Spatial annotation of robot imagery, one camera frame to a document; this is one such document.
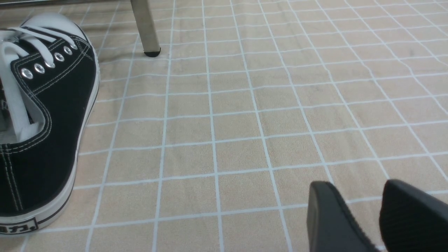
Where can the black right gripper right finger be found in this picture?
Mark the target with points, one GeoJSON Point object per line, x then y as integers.
{"type": "Point", "coordinates": [411, 220]}

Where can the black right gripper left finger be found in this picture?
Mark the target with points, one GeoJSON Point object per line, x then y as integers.
{"type": "Point", "coordinates": [331, 226]}

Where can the black white canvas sneaker right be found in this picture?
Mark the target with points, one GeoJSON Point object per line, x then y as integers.
{"type": "Point", "coordinates": [49, 84]}

